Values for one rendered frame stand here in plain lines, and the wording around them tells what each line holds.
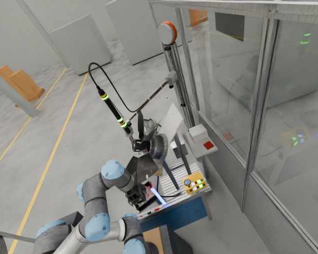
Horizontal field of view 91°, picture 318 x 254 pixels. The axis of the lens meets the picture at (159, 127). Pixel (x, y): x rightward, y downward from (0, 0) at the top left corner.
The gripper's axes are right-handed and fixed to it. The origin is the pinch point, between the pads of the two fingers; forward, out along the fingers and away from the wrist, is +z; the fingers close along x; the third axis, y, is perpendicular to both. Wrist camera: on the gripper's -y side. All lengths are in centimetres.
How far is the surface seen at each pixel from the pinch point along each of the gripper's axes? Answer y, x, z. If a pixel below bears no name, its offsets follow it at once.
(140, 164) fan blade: -40.5, -4.4, 24.5
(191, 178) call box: -15.8, 29.3, 35.7
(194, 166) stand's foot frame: -81, 46, 135
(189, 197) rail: -12, 22, 58
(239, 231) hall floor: 9, 56, 143
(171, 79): -81, 50, -13
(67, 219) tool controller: -18, -64, 19
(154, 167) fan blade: -29.6, 6.9, 22.3
